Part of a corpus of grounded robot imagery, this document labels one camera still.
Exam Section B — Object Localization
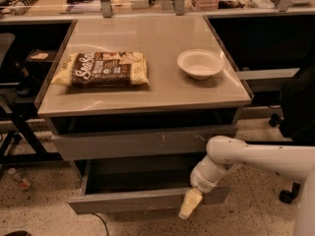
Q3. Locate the black coiled spring tool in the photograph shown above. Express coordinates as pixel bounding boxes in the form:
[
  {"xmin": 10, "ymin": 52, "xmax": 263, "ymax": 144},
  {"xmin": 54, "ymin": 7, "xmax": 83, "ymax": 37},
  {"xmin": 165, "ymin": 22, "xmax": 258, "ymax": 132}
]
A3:
[{"xmin": 10, "ymin": 0, "xmax": 37, "ymax": 16}]

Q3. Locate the black power cable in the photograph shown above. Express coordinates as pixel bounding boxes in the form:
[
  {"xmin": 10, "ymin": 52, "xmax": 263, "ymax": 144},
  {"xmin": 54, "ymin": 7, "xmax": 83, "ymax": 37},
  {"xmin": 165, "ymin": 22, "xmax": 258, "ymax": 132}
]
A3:
[{"xmin": 92, "ymin": 212, "xmax": 110, "ymax": 236}]

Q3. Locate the grey drawer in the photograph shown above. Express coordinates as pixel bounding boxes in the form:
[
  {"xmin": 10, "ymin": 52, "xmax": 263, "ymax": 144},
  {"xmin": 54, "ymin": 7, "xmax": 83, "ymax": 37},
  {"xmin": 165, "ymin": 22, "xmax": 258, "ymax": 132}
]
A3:
[
  {"xmin": 67, "ymin": 159, "xmax": 230, "ymax": 215},
  {"xmin": 52, "ymin": 125, "xmax": 237, "ymax": 160}
]

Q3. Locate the black table frame left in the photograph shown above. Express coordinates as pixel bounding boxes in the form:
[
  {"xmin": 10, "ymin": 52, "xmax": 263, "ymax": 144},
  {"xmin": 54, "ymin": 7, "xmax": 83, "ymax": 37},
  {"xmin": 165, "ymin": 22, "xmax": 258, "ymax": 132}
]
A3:
[{"xmin": 0, "ymin": 94, "xmax": 62, "ymax": 165}]

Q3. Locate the plastic bottle on floor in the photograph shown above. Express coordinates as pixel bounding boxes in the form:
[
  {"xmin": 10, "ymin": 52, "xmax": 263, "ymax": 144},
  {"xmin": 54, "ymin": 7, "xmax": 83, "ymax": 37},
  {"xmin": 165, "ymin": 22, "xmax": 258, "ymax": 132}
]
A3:
[{"xmin": 8, "ymin": 168, "xmax": 31, "ymax": 190}]

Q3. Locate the grey drawer cabinet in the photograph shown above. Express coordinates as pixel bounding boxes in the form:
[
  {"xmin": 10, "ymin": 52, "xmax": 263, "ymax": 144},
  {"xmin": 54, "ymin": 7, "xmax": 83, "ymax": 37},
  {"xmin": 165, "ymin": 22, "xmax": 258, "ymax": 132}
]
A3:
[{"xmin": 34, "ymin": 14, "xmax": 254, "ymax": 182}]

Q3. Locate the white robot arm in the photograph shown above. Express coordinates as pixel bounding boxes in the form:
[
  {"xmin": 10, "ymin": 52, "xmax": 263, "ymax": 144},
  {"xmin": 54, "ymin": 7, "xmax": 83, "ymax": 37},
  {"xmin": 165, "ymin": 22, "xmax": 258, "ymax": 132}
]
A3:
[{"xmin": 179, "ymin": 136, "xmax": 315, "ymax": 236}]

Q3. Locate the black office chair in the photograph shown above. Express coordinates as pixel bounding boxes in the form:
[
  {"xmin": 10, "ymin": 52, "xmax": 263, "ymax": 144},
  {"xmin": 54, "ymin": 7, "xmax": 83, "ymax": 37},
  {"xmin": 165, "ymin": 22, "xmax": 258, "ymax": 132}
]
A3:
[{"xmin": 275, "ymin": 64, "xmax": 315, "ymax": 204}]

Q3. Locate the brown seaweed snack bag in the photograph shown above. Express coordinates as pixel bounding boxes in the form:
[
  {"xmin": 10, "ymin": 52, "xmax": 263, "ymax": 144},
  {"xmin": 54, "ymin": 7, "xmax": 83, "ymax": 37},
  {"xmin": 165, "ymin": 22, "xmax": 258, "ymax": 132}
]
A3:
[{"xmin": 51, "ymin": 52, "xmax": 149, "ymax": 88}]

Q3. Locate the grey top drawer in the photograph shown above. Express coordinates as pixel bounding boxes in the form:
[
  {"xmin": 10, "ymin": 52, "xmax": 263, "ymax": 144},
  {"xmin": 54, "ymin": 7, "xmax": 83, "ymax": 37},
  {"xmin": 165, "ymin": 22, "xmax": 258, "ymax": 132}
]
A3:
[{"xmin": 52, "ymin": 125, "xmax": 237, "ymax": 160}]

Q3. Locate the white paper bowl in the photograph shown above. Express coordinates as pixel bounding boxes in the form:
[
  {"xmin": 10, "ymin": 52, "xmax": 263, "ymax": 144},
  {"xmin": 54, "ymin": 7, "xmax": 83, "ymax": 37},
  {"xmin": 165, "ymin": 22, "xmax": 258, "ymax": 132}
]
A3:
[{"xmin": 177, "ymin": 49, "xmax": 224, "ymax": 80}]

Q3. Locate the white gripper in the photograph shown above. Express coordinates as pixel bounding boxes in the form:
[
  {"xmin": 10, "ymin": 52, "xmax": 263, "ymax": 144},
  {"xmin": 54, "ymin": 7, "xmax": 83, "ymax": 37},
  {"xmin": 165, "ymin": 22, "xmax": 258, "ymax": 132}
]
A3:
[{"xmin": 178, "ymin": 164, "xmax": 223, "ymax": 219}]

